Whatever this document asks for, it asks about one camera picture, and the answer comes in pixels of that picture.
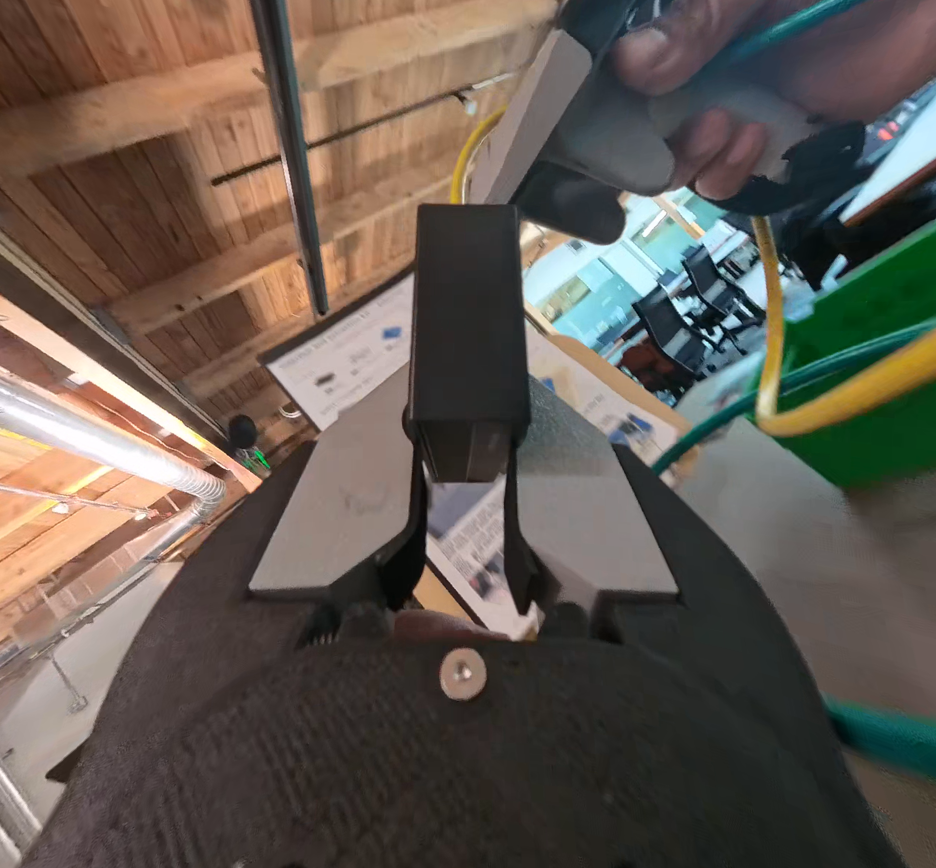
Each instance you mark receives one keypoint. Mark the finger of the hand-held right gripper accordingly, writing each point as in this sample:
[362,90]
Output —
[534,122]

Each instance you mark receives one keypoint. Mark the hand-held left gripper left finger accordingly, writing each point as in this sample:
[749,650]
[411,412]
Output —
[336,510]

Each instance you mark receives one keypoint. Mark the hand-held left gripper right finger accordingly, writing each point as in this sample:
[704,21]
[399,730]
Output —
[592,510]

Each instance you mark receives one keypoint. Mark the black network switch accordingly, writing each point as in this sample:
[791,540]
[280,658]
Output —
[468,312]

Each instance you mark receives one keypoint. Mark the green plastic bin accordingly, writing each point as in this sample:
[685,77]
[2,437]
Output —
[877,458]

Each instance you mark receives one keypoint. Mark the person's right hand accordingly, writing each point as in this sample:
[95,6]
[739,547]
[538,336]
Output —
[841,56]

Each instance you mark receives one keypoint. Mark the printed instruction sheet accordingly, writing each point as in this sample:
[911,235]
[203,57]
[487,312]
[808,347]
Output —
[351,363]

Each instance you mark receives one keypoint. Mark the black mesh office chair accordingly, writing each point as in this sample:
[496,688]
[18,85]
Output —
[669,341]
[720,290]

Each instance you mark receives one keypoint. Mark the black ceiling rail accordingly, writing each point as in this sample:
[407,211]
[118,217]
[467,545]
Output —
[278,78]

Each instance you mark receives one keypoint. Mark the silver duct pipe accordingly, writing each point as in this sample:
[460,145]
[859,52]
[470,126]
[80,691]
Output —
[73,429]

